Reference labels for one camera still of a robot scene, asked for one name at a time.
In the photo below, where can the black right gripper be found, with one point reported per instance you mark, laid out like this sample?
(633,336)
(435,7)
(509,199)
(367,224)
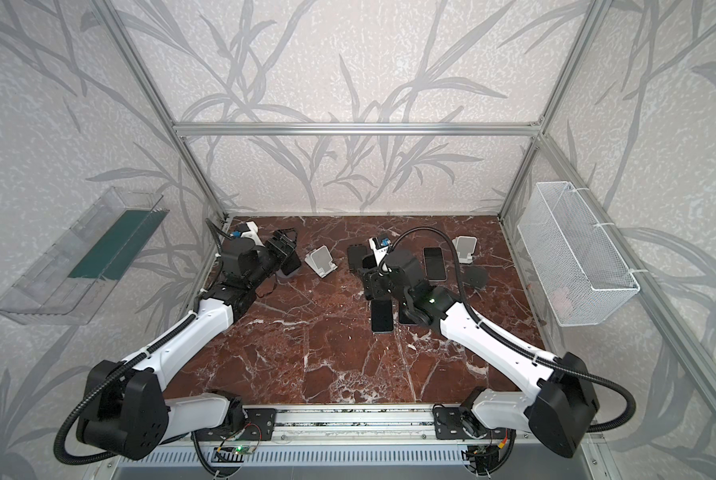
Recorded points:
(369,279)

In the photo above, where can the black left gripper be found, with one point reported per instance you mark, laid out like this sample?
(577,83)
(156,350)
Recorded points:
(284,251)

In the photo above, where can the white-edged phone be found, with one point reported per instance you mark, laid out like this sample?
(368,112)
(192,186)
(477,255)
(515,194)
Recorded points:
(435,264)

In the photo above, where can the white front phone stand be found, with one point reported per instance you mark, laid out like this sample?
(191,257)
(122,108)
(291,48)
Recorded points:
(465,247)

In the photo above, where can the dark grey front phone stand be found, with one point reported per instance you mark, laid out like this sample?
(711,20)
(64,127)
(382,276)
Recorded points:
(476,277)

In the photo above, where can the black phone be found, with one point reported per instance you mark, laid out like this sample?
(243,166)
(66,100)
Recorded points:
(291,262)

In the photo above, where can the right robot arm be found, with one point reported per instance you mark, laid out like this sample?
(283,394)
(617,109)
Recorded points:
(552,402)

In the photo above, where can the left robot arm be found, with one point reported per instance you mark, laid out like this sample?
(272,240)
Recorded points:
(124,411)

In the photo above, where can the white metal phone stand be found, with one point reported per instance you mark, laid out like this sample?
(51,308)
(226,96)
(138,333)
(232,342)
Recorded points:
(321,261)

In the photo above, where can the green circuit board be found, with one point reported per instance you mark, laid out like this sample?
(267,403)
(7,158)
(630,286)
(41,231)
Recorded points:
(234,454)

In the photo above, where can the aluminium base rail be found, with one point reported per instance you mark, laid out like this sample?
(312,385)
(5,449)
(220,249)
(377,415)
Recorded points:
(343,424)

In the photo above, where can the white wire mesh basket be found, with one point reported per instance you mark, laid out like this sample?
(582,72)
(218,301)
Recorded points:
(583,275)

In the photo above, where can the clear plastic wall tray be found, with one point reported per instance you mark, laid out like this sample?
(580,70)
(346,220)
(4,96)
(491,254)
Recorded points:
(69,283)

